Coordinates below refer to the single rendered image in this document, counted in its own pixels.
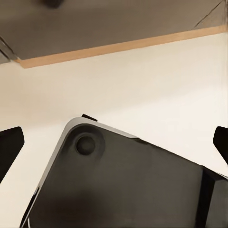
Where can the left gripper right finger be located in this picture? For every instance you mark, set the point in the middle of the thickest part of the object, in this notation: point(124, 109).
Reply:
point(220, 141)

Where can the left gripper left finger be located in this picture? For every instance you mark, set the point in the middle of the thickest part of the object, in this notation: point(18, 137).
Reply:
point(11, 142)

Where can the cabinet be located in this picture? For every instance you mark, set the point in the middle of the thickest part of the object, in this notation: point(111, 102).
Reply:
point(38, 28)

